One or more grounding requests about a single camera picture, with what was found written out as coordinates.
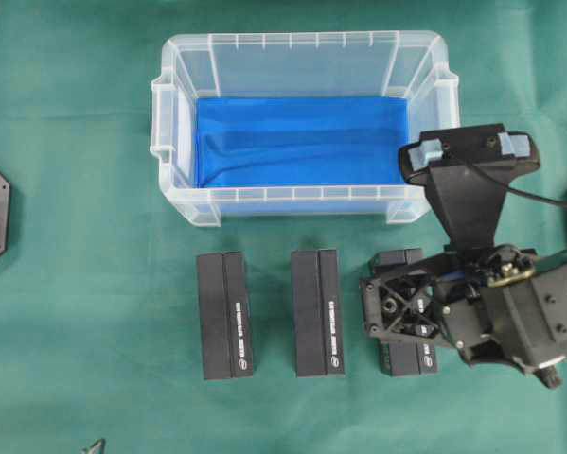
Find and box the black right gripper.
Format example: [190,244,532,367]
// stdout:
[360,245,567,389]

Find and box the black camera box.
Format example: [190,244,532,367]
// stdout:
[291,250,345,377]
[196,252,254,380]
[369,248,438,377]

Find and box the clear plastic storage case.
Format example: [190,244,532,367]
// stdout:
[150,30,459,227]

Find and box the blue liner sheet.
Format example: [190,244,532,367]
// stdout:
[195,96,409,188]

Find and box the green table cloth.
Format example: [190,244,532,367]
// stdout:
[0,1,567,453]

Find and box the black camera cable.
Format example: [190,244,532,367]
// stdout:
[441,141,567,212]

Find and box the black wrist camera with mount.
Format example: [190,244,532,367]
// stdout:
[398,123,540,252]

